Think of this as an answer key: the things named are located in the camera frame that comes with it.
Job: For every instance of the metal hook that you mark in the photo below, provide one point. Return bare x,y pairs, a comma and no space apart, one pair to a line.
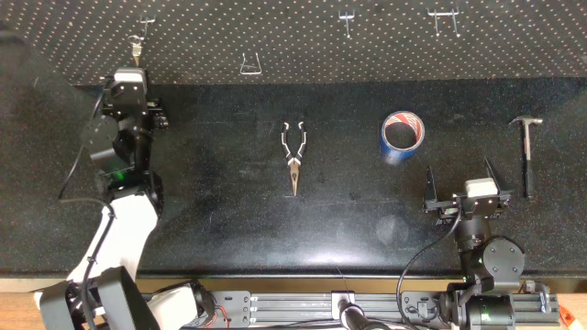
251,72
347,20
147,20
442,14

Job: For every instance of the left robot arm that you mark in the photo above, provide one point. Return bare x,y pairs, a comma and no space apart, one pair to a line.
124,229

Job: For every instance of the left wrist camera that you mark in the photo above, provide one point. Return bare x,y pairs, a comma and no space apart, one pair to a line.
130,74

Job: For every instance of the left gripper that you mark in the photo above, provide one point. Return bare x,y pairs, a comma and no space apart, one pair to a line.
156,114

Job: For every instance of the mounting rail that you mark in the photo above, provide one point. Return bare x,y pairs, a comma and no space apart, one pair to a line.
298,309

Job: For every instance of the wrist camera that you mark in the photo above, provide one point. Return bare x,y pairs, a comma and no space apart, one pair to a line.
130,74
480,188

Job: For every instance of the hammer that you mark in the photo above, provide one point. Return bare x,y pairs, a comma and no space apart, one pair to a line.
527,146

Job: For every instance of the wrench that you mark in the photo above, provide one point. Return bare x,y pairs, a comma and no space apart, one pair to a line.
136,43

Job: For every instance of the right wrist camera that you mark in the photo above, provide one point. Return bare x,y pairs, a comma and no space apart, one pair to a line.
480,188

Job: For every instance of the black pegboard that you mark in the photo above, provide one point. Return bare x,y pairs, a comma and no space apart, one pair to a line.
413,55

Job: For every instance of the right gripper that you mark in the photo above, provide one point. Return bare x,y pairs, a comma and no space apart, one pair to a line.
440,207

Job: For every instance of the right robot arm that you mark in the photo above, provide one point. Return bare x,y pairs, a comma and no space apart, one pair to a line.
502,261

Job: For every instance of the roll of blue tape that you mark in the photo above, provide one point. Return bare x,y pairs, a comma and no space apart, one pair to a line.
390,149

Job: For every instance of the black and white pliers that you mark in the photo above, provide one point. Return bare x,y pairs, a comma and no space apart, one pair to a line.
294,165

